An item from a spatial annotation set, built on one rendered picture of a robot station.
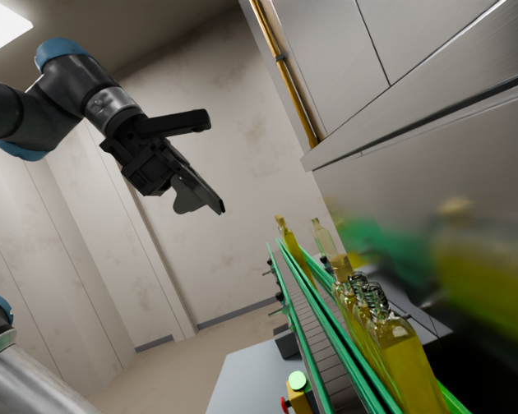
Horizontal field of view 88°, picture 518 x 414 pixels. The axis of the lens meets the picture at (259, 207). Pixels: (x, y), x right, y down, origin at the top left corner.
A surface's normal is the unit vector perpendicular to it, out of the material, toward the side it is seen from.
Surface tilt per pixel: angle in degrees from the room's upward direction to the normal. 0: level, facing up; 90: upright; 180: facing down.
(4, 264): 90
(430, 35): 90
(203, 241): 90
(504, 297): 90
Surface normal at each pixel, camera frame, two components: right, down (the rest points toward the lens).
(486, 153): -0.91, 0.40
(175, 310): -0.12, 0.10
